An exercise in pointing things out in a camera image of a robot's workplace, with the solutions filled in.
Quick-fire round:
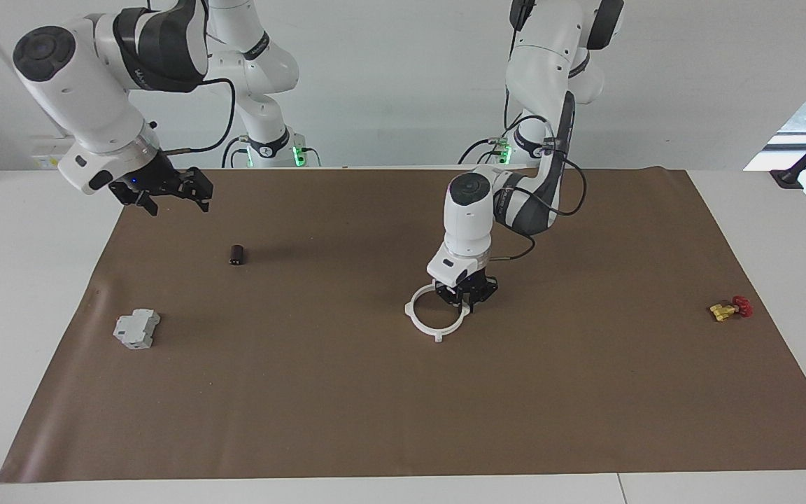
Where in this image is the white half pipe clamp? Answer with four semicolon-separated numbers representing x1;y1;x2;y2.
435;280;468;344
404;280;440;341

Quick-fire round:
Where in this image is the brown paper table mat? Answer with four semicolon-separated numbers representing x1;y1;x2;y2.
0;167;806;484

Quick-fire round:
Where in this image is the white circuit breaker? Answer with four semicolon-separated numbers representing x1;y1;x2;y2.
113;309;161;351

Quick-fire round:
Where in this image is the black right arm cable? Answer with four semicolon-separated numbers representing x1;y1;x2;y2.
162;77;237;155

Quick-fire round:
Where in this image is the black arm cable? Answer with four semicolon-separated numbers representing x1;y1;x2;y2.
490;115;588;262
162;77;237;155

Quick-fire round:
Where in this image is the white wall socket box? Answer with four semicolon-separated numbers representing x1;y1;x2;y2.
31;135;75;170

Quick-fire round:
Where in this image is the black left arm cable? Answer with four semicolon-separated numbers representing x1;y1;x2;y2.
490;115;588;262

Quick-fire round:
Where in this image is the brass valve red handle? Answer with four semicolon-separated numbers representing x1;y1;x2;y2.
709;295;754;323

